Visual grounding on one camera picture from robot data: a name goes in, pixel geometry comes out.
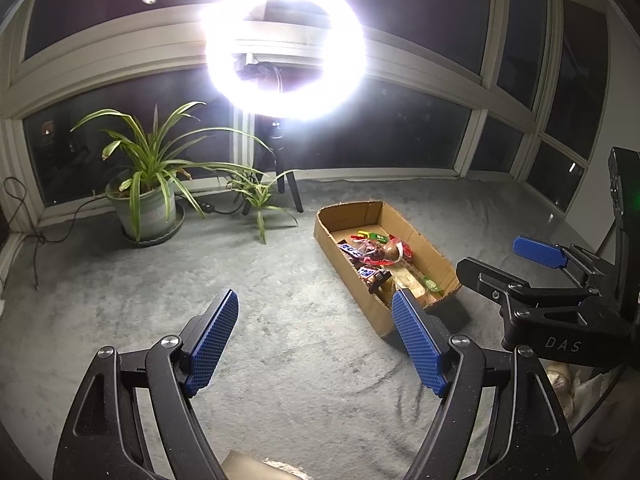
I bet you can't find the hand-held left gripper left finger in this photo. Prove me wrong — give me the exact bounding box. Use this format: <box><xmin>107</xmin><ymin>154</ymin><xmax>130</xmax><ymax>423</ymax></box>
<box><xmin>52</xmin><ymin>288</ymin><xmax>240</xmax><ymax>480</ymax></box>

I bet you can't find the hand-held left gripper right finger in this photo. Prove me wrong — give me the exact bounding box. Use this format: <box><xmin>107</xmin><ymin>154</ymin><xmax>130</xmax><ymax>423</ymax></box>
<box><xmin>391</xmin><ymin>290</ymin><xmax>577</xmax><ymax>480</ymax></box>

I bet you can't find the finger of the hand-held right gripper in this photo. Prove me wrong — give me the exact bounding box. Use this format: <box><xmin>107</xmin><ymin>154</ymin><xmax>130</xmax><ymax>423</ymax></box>
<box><xmin>513</xmin><ymin>235</ymin><xmax>618</xmax><ymax>291</ymax></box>
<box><xmin>456</xmin><ymin>257</ymin><xmax>591</xmax><ymax>321</ymax></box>

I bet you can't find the tan bread packet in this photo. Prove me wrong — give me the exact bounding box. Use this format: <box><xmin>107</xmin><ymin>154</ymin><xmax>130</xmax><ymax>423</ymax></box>
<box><xmin>387</xmin><ymin>267</ymin><xmax>433</xmax><ymax>311</ymax></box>

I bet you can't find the brown chocolate bar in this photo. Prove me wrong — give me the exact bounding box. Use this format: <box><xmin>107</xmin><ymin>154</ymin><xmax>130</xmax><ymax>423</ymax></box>
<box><xmin>357</xmin><ymin>266</ymin><xmax>393</xmax><ymax>293</ymax></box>

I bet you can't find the clear red-ended date packet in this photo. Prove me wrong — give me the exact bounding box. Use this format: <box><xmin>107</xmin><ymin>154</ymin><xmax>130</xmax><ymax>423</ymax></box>
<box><xmin>360</xmin><ymin>242</ymin><xmax>396</xmax><ymax>268</ymax></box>
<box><xmin>382</xmin><ymin>240</ymin><xmax>416</xmax><ymax>263</ymax></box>

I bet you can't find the cardboard box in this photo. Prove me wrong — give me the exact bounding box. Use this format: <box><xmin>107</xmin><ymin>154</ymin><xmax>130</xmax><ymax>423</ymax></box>
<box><xmin>314</xmin><ymin>200</ymin><xmax>462</xmax><ymax>340</ymax></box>

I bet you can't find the green pot saucer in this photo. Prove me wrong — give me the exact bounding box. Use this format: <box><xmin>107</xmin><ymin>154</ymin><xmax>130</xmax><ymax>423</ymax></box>
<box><xmin>120</xmin><ymin>202</ymin><xmax>186</xmax><ymax>247</ymax></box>

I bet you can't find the grey plant pot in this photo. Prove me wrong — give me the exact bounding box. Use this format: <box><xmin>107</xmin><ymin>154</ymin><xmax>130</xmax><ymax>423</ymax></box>
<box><xmin>105</xmin><ymin>170</ymin><xmax>177</xmax><ymax>241</ymax></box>

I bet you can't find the small spider plantlet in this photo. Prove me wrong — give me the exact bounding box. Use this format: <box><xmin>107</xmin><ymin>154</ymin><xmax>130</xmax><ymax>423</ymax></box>
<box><xmin>220</xmin><ymin>167</ymin><xmax>300</xmax><ymax>245</ymax></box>

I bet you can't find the black tripod stand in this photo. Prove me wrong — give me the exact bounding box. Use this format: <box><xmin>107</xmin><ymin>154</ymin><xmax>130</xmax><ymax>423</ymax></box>
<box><xmin>240</xmin><ymin>60</ymin><xmax>305</xmax><ymax>217</ymax></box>

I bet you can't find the large spider plant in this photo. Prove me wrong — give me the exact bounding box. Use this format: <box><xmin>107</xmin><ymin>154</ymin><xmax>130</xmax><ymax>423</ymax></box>
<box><xmin>70</xmin><ymin>101</ymin><xmax>273</xmax><ymax>243</ymax></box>

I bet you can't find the black cable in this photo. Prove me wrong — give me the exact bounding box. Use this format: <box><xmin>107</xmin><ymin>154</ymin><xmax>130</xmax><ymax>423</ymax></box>
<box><xmin>2</xmin><ymin>176</ymin><xmax>126</xmax><ymax>291</ymax></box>

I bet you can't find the ring light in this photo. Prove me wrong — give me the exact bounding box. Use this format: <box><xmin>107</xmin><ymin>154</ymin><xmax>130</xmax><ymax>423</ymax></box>
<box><xmin>202</xmin><ymin>0</ymin><xmax>368</xmax><ymax>122</ymax></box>

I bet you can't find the white window frame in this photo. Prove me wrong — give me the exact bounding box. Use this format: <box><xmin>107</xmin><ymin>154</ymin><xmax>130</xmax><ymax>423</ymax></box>
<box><xmin>0</xmin><ymin>0</ymin><xmax>616</xmax><ymax>221</ymax></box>

